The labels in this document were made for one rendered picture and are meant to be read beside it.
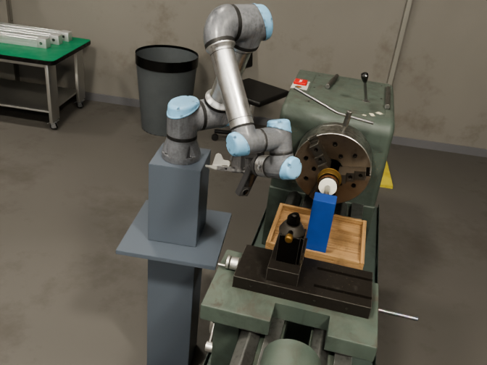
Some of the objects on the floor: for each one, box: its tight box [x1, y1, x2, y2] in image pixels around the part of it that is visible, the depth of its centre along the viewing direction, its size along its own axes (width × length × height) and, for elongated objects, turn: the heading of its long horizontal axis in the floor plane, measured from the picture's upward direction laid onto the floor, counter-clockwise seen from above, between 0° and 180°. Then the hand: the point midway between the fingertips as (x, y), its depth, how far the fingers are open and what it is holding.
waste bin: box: [135, 45, 199, 137], centre depth 480 cm, size 56×58×71 cm
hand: (220, 168), depth 189 cm, fingers open, 14 cm apart
